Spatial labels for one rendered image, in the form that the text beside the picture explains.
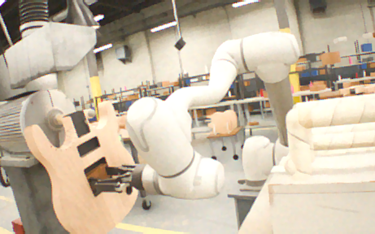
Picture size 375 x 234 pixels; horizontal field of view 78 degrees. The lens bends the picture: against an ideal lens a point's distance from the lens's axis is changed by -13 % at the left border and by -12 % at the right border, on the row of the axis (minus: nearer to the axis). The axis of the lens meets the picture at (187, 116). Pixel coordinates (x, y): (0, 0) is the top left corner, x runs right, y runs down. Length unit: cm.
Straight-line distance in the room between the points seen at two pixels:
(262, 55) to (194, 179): 53
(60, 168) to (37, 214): 49
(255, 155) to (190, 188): 80
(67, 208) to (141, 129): 39
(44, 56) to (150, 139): 45
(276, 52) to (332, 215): 65
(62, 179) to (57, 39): 40
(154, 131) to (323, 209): 32
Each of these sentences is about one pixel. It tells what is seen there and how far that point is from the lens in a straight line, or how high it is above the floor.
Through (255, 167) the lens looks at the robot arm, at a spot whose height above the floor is 83.
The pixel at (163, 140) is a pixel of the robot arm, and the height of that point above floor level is 118.
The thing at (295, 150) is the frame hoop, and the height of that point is 115.
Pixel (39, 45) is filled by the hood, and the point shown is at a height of 148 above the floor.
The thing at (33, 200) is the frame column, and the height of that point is 94.
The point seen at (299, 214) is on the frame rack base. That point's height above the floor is 105.
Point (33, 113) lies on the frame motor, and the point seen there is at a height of 129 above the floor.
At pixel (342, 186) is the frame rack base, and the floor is 110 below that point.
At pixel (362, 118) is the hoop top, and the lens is 40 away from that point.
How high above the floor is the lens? 126
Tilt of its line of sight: 5 degrees down
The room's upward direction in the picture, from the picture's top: 10 degrees counter-clockwise
